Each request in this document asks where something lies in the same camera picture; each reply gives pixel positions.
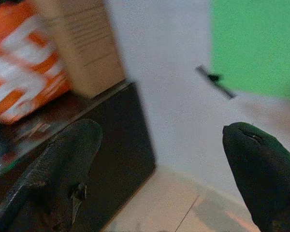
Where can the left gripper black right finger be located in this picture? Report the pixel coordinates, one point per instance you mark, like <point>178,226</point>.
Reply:
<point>263,174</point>

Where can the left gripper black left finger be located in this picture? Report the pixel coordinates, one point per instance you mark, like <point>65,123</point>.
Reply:
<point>62,154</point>

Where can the black cabinet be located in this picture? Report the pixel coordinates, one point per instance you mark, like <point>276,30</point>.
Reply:
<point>123,145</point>

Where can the orange white shopping bag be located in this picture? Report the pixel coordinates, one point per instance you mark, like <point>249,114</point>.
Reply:
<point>21,67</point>

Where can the black tape strip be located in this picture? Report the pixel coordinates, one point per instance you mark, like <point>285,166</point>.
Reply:
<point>215,81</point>

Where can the brown cardboard box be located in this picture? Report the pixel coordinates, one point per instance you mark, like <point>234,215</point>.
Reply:
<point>91,48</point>

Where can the green board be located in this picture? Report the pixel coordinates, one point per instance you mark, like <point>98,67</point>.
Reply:
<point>256,43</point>

